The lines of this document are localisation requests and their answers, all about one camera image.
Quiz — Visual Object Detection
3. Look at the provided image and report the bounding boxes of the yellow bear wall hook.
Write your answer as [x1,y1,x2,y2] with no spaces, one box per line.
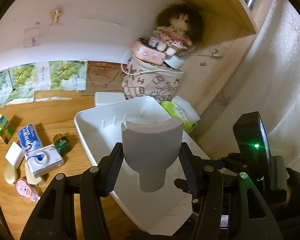
[49,9,63,27]

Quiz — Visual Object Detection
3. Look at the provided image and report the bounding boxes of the person's right hand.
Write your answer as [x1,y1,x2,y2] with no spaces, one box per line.
[285,185,300,205]

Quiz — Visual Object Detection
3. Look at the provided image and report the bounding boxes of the small white lidded box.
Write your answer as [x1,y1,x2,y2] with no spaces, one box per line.
[95,92,126,107]

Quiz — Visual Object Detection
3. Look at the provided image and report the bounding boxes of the beige printed fabric bag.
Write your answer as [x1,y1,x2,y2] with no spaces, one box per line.
[121,54,184,103]

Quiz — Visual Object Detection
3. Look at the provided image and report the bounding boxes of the white curved plastic holder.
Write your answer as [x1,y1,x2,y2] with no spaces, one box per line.
[121,117,183,192]

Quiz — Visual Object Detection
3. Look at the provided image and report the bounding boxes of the white 33W charger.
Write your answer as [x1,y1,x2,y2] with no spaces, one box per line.
[5,142,24,170]

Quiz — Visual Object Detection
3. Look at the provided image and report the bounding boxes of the white instant camera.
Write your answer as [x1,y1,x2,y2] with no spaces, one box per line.
[25,144,65,178]

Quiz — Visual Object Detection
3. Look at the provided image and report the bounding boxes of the pink correction tape dispenser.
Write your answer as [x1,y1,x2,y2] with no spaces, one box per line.
[15,178,40,202]

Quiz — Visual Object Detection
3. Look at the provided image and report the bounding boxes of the brown cardboard panel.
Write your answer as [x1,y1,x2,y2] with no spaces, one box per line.
[78,61,125,96]

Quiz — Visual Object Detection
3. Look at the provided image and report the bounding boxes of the pink square wall sticker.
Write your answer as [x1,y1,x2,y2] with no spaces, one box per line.
[23,27,40,48]

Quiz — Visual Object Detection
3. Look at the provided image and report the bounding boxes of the green perfume bottle gold cap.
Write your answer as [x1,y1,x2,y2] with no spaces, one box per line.
[53,134,71,156]

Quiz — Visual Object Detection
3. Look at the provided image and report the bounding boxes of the multicolour Rubik's cube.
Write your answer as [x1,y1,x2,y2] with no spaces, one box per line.
[0,114,14,145]

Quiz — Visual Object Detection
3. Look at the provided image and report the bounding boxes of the white charging cable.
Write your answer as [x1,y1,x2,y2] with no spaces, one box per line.
[120,49,176,76]

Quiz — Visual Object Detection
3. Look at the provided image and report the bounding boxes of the green wet wipes pack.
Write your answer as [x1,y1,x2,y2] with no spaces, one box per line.
[160,96,200,131]

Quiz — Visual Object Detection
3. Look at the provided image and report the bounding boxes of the brown-haired rag doll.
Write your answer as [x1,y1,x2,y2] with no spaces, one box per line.
[148,4,203,56]

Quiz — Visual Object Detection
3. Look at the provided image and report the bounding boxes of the beige angular small box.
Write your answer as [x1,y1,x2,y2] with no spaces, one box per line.
[25,163,45,186]

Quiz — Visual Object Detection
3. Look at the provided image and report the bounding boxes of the blue dental floss box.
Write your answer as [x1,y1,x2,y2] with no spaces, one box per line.
[18,124,43,154]

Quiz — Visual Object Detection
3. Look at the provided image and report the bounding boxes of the grape print cardboard sheets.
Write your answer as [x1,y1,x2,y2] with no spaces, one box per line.
[0,61,88,108]

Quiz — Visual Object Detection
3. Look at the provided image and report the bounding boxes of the round white charger puck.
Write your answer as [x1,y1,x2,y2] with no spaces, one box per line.
[164,55,185,69]

